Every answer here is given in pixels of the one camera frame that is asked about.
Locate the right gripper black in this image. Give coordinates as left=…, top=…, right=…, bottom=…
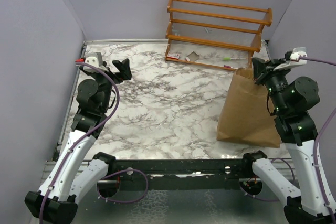
left=252, top=56, right=292, bottom=113

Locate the small open cardboard box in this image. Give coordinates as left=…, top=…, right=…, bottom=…
left=185, top=51, right=200, bottom=62

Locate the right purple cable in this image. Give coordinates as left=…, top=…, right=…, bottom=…
left=299, top=56, right=336, bottom=217

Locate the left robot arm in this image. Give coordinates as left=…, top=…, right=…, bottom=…
left=25, top=57, right=132, bottom=223

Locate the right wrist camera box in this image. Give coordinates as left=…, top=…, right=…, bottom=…
left=274, top=47, right=307, bottom=70

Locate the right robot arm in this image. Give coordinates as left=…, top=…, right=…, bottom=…
left=241, top=58, right=335, bottom=223

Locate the green marker pen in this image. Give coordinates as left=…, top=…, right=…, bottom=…
left=223, top=57, right=247, bottom=61

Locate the wooden shelf rack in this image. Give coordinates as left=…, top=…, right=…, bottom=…
left=164, top=0, right=272, bottom=71

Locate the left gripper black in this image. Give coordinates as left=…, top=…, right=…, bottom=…
left=90, top=58, right=131, bottom=111

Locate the pink marker pen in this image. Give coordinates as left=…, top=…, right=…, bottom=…
left=223, top=65, right=238, bottom=70

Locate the brown paper bag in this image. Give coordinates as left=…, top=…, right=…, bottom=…
left=216, top=68, right=281, bottom=148

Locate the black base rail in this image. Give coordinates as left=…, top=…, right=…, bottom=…
left=94, top=151, right=266, bottom=196

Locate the red white small box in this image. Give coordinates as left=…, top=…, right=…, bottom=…
left=167, top=52, right=180, bottom=59

